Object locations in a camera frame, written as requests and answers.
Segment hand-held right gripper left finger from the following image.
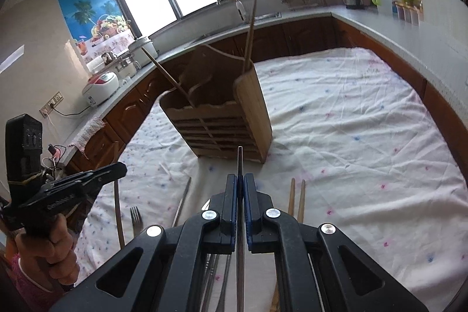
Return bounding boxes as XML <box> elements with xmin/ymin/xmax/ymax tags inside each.
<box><xmin>49</xmin><ymin>173</ymin><xmax>239</xmax><ymax>312</ymax></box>

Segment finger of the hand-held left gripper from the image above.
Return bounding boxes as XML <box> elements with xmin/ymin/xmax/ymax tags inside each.
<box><xmin>83</xmin><ymin>162</ymin><xmax>128</xmax><ymax>196</ymax></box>

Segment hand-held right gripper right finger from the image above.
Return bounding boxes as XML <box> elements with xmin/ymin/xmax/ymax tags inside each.
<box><xmin>243</xmin><ymin>173</ymin><xmax>428</xmax><ymax>312</ymax></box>

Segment metal chopstick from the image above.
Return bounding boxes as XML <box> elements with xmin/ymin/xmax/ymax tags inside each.
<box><xmin>203</xmin><ymin>254</ymin><xmax>217</xmax><ymax>301</ymax></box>
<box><xmin>172</xmin><ymin>177</ymin><xmax>192</xmax><ymax>228</ymax></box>
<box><xmin>236</xmin><ymin>146</ymin><xmax>246</xmax><ymax>312</ymax></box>

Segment wooden utensil holder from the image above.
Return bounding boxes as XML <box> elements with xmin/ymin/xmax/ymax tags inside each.
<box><xmin>159</xmin><ymin>44</ymin><xmax>273</xmax><ymax>165</ymax></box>

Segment person's left hand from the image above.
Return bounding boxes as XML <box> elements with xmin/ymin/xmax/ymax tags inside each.
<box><xmin>15</xmin><ymin>214</ymin><xmax>80</xmax><ymax>293</ymax></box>

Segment white lace cloth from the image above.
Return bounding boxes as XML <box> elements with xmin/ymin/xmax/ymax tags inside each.
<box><xmin>69</xmin><ymin>115</ymin><xmax>107</xmax><ymax>152</ymax></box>

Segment metal fork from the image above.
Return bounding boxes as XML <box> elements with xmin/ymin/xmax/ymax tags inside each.
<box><xmin>130</xmin><ymin>206</ymin><xmax>143</xmax><ymax>238</ymax></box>

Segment white and red rice cooker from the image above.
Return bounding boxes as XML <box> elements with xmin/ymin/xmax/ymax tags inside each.
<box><xmin>82</xmin><ymin>72</ymin><xmax>120</xmax><ymax>106</ymax></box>

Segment small white appliance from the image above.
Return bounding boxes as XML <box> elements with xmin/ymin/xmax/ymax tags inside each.
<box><xmin>116</xmin><ymin>56</ymin><xmax>138</xmax><ymax>79</ymax></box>

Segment white floral tablecloth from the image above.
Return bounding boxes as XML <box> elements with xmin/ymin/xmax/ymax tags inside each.
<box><xmin>75</xmin><ymin>47</ymin><xmax>458</xmax><ymax>312</ymax></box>

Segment white electric pot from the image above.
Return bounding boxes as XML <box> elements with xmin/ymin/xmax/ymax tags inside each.
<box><xmin>128</xmin><ymin>36</ymin><xmax>159</xmax><ymax>65</ymax></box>

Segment fruit printed window blind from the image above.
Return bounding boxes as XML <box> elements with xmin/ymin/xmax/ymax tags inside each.
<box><xmin>56</xmin><ymin>0</ymin><xmax>134</xmax><ymax>57</ymax></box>

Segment wooden lower cabinets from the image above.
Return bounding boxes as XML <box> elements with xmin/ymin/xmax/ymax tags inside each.
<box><xmin>66</xmin><ymin>14</ymin><xmax>468</xmax><ymax>188</ymax></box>

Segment steel sink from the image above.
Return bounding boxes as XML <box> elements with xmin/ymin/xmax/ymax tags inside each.
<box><xmin>188</xmin><ymin>12</ymin><xmax>282</xmax><ymax>44</ymax></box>

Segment chrome faucet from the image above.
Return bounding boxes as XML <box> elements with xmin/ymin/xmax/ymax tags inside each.
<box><xmin>216</xmin><ymin>0</ymin><xmax>247</xmax><ymax>21</ymax></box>

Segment seasoning jar rack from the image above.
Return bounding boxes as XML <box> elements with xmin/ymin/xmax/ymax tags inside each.
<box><xmin>394</xmin><ymin>1</ymin><xmax>425</xmax><ymax>28</ymax></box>

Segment tangled cables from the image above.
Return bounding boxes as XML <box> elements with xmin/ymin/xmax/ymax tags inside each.
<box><xmin>42</xmin><ymin>143</ymin><xmax>68</xmax><ymax>174</ymax></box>

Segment wall outlet strip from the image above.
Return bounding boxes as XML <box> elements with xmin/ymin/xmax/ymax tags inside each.
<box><xmin>39</xmin><ymin>91</ymin><xmax>64</xmax><ymax>117</ymax></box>

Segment black power cord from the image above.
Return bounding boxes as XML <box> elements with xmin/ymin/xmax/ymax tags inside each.
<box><xmin>50</xmin><ymin>103</ymin><xmax>93</xmax><ymax>118</ymax></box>

